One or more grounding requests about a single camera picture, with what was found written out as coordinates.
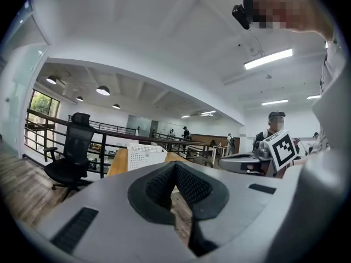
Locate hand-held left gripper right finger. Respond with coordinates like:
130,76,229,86
175,162,230,258

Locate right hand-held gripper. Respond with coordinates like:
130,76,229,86
218,130,300,179

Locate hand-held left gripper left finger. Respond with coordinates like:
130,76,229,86
127,162,178,226

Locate white perforated plastic basket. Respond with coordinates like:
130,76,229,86
126,142,168,173

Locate wooden table with marker sheet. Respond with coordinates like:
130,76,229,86
106,147,213,178

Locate white table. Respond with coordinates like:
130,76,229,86
213,144,229,158

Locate black railing with wooden handrail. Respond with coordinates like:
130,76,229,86
24,108,220,179

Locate frosted glass door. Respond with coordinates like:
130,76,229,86
127,115,159,137

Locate black mesh office chair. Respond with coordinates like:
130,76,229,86
43,112,95,195

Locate window with green view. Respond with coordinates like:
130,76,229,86
28,89,61,125

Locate person's head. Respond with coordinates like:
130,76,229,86
243,0,335,42

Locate black head-mounted camera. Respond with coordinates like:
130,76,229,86
231,4,252,31

